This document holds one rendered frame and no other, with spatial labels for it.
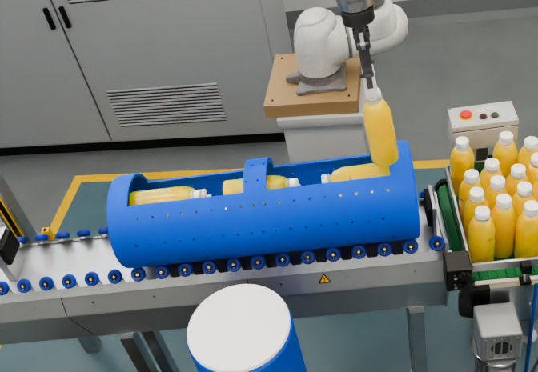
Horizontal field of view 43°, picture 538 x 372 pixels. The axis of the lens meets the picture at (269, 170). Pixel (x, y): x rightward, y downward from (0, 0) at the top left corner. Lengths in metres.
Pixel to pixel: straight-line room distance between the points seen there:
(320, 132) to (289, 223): 0.69
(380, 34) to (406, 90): 1.85
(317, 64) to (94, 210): 1.93
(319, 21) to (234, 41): 1.26
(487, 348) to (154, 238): 0.97
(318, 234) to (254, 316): 0.29
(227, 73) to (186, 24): 0.34
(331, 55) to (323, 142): 0.34
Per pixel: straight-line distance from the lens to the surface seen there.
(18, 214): 2.73
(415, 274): 2.10
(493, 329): 2.00
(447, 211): 2.23
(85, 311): 2.31
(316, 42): 2.39
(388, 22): 2.41
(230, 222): 1.92
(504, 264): 2.00
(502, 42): 4.62
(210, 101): 3.83
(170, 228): 1.96
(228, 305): 1.90
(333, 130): 2.51
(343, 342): 3.02
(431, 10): 4.87
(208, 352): 1.83
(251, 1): 3.45
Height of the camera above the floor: 2.50
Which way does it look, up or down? 41 degrees down
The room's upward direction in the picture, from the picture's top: 14 degrees counter-clockwise
